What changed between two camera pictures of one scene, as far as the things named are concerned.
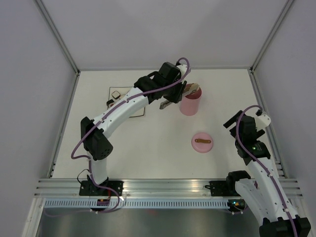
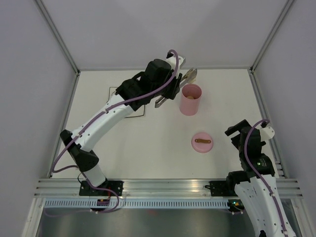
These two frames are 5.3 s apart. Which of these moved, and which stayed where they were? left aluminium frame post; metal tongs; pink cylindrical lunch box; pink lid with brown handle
Moved: metal tongs
Stayed: pink lid with brown handle; pink cylindrical lunch box; left aluminium frame post
